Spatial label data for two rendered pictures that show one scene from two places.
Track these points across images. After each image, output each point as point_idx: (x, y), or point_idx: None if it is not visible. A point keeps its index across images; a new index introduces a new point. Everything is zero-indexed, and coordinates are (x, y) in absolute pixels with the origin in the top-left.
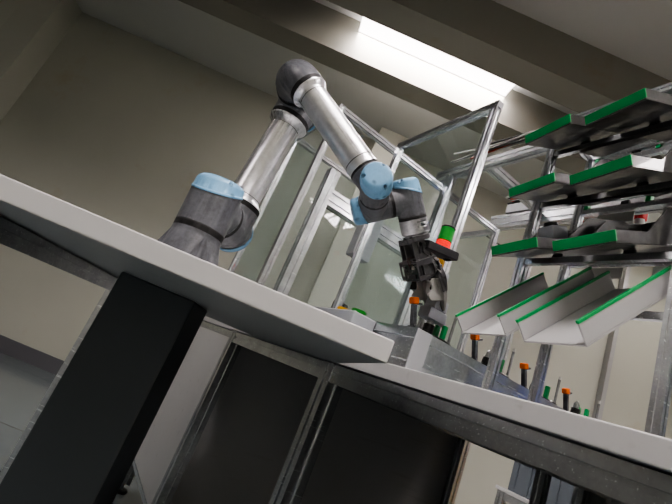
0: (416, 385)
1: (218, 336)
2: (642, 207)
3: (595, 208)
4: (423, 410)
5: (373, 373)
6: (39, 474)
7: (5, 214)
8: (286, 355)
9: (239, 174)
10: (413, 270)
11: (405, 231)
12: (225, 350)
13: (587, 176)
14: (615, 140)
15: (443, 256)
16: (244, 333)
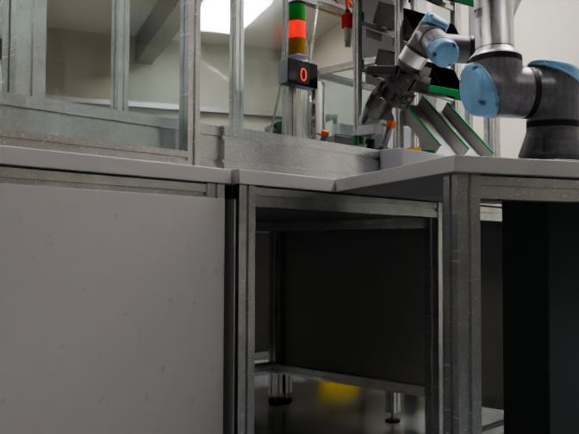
0: (501, 205)
1: (166, 201)
2: (386, 34)
3: (367, 22)
4: (501, 216)
5: (481, 203)
6: None
7: None
8: (385, 205)
9: (512, 26)
10: (407, 100)
11: (421, 66)
12: (245, 223)
13: None
14: (428, 0)
15: (383, 76)
16: (295, 189)
